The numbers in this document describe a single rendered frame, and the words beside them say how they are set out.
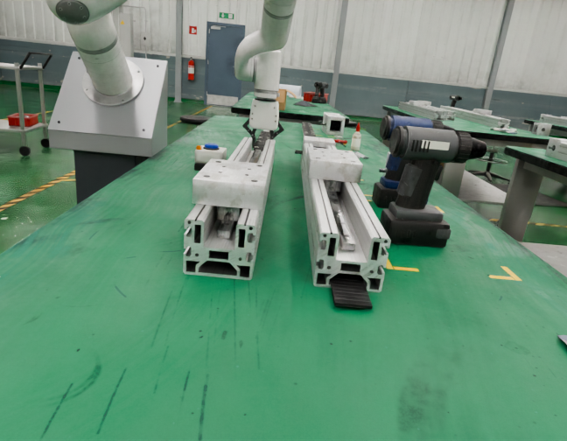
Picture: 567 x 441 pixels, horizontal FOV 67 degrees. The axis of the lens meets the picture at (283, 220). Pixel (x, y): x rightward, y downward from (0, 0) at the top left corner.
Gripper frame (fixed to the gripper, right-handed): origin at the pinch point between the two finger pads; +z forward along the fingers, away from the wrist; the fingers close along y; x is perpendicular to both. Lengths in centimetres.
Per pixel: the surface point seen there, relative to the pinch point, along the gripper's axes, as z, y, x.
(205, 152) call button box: -1.5, 14.0, 35.0
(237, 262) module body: 1, -3, 99
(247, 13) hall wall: -156, 118, -1075
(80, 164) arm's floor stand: 9, 56, 20
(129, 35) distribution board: -73, 411, -1041
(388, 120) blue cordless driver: -17, -31, 54
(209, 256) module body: 1, 1, 99
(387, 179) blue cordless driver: -3, -33, 53
